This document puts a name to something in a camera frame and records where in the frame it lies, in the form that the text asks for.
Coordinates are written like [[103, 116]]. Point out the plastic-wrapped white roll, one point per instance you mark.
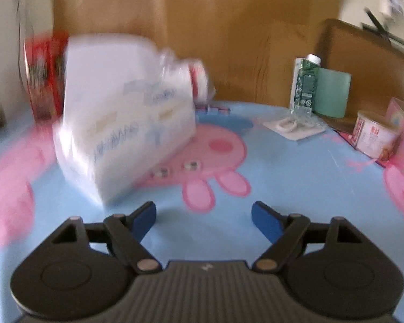
[[197, 77]]

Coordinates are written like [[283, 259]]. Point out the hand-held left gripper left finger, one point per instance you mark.
[[142, 222]]

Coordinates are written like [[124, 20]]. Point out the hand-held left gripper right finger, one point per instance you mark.
[[266, 223]]

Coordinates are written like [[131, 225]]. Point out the green plastic cup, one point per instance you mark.
[[333, 92]]

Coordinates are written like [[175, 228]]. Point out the green drink carton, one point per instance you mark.
[[304, 84]]

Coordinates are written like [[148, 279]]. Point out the blue printed tablecloth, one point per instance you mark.
[[289, 181]]

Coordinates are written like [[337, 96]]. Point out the pink label can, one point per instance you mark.
[[373, 134]]

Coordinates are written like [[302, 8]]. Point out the black tape strip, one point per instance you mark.
[[382, 28]]

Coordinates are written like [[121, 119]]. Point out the red box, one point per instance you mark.
[[43, 74]]

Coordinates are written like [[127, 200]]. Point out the white tissue pack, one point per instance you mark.
[[121, 117]]

